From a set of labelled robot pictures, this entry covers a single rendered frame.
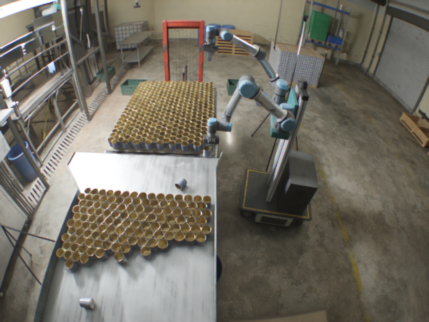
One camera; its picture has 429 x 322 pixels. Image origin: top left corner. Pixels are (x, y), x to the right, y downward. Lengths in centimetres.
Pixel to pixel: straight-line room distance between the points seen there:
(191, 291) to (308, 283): 173
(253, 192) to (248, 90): 163
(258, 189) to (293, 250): 93
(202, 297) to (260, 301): 126
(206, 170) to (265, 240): 134
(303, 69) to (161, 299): 655
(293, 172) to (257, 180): 67
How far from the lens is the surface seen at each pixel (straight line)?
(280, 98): 227
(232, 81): 578
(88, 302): 154
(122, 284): 154
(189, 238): 158
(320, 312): 270
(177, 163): 202
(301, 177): 247
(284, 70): 673
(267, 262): 276
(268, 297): 265
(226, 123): 172
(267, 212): 270
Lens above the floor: 251
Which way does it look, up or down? 44 degrees down
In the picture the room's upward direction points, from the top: 4 degrees clockwise
